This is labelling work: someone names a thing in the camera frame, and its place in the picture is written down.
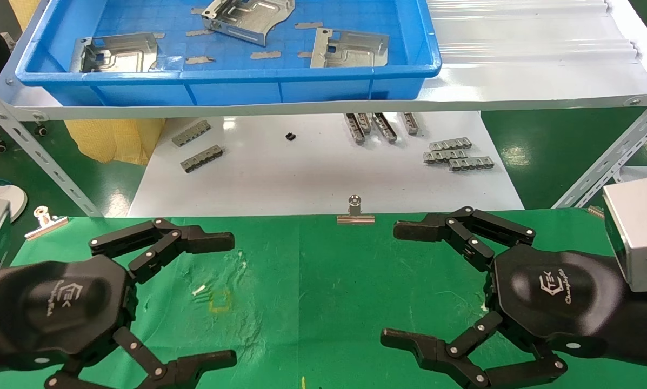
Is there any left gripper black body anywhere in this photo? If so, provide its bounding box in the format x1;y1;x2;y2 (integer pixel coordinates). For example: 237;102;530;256
0;255;138;374

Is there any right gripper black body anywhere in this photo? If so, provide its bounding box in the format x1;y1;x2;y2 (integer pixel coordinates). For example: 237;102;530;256
488;243;626;358

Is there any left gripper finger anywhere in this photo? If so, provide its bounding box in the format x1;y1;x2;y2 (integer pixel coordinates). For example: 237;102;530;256
45;326;238;389
89;218;235;285

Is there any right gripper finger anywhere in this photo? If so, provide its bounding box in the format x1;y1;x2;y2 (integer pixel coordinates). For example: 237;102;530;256
393;205;536;272
380;311;568;389

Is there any green table cloth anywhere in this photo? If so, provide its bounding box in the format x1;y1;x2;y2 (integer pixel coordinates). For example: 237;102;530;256
0;210;647;389

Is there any blue plastic bin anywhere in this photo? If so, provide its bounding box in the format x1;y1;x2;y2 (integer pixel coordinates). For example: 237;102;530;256
15;0;443;107

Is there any white metal shelf board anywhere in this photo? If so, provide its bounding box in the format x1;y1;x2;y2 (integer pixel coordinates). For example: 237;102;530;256
0;0;647;122

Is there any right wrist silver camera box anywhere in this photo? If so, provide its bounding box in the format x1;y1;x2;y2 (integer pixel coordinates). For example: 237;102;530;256
603;177;647;295

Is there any white perforated shelf post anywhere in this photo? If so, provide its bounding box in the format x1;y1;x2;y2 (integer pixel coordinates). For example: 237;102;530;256
551;89;647;210
0;81;103;218

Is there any stamped sheet metal bracket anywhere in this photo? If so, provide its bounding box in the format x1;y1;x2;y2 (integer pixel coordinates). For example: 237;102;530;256
69;32;159;73
202;0;296;48
310;28;390;69

